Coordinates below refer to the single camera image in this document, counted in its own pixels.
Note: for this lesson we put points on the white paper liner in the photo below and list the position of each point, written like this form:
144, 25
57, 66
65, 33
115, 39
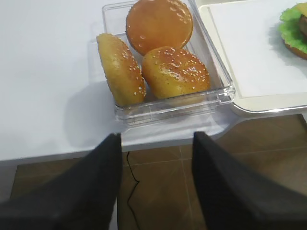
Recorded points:
261, 64

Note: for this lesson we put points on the bottom bun on tray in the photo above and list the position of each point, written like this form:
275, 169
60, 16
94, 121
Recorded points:
296, 51

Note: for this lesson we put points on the sesame bun top flat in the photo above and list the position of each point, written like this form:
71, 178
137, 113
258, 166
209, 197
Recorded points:
171, 72

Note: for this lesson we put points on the burger patty on tray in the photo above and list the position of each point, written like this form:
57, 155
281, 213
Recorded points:
303, 25

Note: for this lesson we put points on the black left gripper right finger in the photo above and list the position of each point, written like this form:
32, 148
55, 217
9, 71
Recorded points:
234, 197

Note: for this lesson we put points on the clear plastic bun container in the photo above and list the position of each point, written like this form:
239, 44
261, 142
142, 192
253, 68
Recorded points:
221, 92

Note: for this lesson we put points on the smooth bun bottom half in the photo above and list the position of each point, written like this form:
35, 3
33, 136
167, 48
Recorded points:
151, 24

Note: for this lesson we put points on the cheese slice on burger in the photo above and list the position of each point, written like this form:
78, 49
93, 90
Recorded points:
302, 8

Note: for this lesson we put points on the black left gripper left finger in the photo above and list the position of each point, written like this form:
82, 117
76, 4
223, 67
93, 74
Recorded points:
82, 198

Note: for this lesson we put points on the sesame bun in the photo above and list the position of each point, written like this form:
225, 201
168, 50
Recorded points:
171, 72
122, 71

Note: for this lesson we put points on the green lettuce leaf on burger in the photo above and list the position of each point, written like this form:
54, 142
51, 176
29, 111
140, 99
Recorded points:
289, 29

